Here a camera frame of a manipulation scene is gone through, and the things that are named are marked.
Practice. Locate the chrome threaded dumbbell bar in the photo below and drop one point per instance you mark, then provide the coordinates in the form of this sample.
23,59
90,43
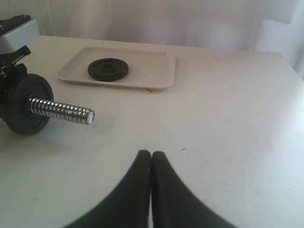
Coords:
61,111

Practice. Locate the black weight plate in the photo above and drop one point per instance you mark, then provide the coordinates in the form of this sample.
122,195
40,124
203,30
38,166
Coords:
108,69

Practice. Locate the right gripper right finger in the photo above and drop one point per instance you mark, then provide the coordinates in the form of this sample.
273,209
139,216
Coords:
173,204

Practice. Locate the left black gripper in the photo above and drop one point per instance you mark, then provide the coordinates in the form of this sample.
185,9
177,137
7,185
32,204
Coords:
11,75

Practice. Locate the white rectangular tray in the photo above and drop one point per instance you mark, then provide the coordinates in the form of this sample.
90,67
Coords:
147,69

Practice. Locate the white curtain backdrop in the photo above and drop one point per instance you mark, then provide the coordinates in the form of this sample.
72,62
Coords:
261,25

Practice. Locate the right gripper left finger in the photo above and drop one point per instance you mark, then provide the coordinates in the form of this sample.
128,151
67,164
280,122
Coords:
128,204

